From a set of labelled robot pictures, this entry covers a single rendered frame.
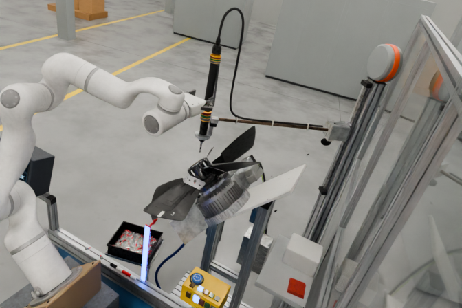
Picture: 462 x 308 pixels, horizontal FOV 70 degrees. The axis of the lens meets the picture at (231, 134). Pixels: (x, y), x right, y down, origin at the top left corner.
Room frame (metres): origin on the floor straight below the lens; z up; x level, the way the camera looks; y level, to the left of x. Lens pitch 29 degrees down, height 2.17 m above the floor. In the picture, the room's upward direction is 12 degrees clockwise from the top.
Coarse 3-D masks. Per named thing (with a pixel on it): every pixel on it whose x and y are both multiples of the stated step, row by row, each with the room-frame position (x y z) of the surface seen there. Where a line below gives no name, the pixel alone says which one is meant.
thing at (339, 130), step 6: (330, 120) 1.43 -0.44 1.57; (336, 120) 1.45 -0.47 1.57; (324, 126) 1.43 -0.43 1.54; (330, 126) 1.39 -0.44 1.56; (336, 126) 1.37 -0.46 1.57; (342, 126) 1.39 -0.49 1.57; (348, 126) 1.40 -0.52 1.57; (324, 132) 1.41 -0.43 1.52; (330, 132) 1.37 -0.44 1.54; (336, 132) 1.37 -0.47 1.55; (342, 132) 1.38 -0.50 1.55; (348, 132) 1.39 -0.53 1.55; (330, 138) 1.37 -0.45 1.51; (336, 138) 1.38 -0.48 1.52; (342, 138) 1.39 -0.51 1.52
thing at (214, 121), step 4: (216, 116) 1.28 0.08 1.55; (212, 120) 1.25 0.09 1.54; (216, 120) 1.25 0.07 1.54; (208, 124) 1.27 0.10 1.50; (212, 124) 1.24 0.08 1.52; (216, 124) 1.25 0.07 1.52; (208, 128) 1.25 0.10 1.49; (212, 128) 1.25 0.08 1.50; (196, 132) 1.26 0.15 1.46; (208, 132) 1.25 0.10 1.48; (196, 136) 1.23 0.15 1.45; (200, 136) 1.23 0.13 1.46; (204, 136) 1.24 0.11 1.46; (208, 136) 1.24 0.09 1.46
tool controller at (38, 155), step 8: (40, 152) 1.17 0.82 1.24; (32, 160) 1.09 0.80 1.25; (40, 160) 1.11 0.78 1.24; (48, 160) 1.15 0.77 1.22; (32, 168) 1.08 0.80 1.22; (40, 168) 1.11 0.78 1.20; (48, 168) 1.14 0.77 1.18; (24, 176) 1.07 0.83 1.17; (32, 176) 1.07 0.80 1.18; (40, 176) 1.10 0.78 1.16; (48, 176) 1.14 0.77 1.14; (32, 184) 1.07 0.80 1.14; (40, 184) 1.10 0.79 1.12; (48, 184) 1.14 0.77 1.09; (40, 192) 1.09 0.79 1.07
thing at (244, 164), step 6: (228, 162) 1.16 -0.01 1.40; (234, 162) 1.13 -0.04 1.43; (240, 162) 1.15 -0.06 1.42; (246, 162) 1.17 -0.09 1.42; (252, 162) 1.19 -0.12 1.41; (258, 162) 1.21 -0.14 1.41; (222, 168) 1.27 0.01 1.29; (228, 168) 1.26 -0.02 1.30; (234, 168) 1.26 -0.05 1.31; (240, 168) 1.26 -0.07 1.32
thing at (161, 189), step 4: (176, 180) 1.38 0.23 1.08; (180, 180) 1.36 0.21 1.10; (164, 184) 1.40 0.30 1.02; (168, 184) 1.38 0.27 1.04; (172, 184) 1.37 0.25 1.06; (176, 184) 1.35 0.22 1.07; (156, 188) 1.42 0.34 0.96; (160, 188) 1.39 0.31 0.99; (164, 188) 1.37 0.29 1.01; (168, 188) 1.35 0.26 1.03; (156, 192) 1.38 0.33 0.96; (160, 192) 1.36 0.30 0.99; (156, 196) 1.36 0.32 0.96; (152, 200) 1.35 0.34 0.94; (152, 216) 1.24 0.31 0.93
